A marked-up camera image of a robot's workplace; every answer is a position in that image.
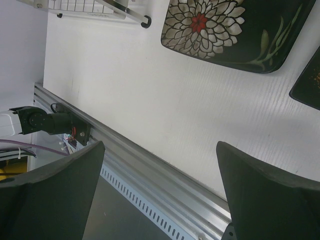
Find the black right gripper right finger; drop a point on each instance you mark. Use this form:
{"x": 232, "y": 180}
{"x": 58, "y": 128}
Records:
{"x": 266, "y": 202}

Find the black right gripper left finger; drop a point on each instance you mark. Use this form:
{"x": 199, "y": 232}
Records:
{"x": 51, "y": 202}

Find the dark square teal-centre plate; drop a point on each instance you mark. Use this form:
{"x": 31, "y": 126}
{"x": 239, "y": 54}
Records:
{"x": 306, "y": 89}

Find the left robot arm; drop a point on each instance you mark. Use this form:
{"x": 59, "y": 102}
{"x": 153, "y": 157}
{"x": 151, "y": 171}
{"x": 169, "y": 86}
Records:
{"x": 29, "y": 119}

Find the stainless steel dish rack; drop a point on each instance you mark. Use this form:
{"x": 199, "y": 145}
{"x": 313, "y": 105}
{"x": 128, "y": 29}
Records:
{"x": 114, "y": 10}

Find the black chrysanthemum square plate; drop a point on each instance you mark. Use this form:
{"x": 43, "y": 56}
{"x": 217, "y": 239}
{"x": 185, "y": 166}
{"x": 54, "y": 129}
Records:
{"x": 249, "y": 35}

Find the aluminium frame rail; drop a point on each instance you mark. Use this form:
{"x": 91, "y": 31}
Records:
{"x": 198, "y": 211}

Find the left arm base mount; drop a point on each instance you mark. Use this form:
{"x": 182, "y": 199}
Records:
{"x": 80, "y": 130}

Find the white slotted cable duct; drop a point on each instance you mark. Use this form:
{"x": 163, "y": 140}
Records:
{"x": 148, "y": 209}

